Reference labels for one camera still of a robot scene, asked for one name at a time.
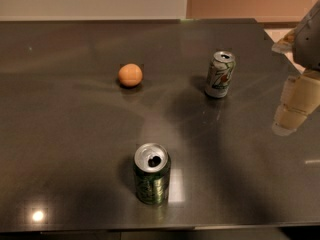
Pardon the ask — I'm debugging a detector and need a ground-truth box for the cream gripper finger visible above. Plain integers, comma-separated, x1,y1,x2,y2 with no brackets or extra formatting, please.
271,29,295,54
272,69,320,136

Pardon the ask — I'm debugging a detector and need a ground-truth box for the dark green soda can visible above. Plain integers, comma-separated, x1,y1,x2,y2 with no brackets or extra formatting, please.
133,143,171,205

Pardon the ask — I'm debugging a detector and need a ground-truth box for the orange fruit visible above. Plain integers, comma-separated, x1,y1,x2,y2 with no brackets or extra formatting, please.
118,64,143,87

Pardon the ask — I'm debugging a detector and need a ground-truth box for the white 7up can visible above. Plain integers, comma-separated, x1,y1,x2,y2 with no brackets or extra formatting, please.
205,51,236,98

